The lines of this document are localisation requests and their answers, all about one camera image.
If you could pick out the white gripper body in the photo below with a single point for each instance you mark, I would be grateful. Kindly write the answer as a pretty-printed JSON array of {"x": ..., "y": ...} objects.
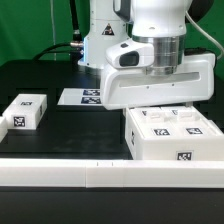
[{"x": 137, "y": 87}]

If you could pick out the white cabinet door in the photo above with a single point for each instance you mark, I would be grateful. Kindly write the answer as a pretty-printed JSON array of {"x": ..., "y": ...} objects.
[
  {"x": 190, "y": 122},
  {"x": 153, "y": 122}
]

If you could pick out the white cabinet body box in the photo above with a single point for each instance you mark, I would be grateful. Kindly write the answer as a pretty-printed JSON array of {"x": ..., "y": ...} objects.
[{"x": 177, "y": 147}]

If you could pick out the white cabinet top block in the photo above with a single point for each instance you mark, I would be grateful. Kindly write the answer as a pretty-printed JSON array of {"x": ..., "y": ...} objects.
[{"x": 26, "y": 111}]

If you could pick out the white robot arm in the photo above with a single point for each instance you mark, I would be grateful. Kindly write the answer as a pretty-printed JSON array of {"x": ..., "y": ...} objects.
[{"x": 159, "y": 22}]

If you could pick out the white marker base plate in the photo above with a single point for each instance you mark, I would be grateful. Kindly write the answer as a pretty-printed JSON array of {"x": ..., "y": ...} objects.
[{"x": 80, "y": 97}]

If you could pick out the white front fence rail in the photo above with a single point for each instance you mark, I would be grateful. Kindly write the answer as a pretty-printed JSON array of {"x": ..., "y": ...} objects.
[{"x": 111, "y": 173}]

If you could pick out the white fence rail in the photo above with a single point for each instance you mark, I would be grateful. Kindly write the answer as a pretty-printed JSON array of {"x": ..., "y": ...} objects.
[
  {"x": 3, "y": 128},
  {"x": 111, "y": 173}
]

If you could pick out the white left fence rail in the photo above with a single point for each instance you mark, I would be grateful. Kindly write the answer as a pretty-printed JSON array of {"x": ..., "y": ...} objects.
[{"x": 3, "y": 128}]

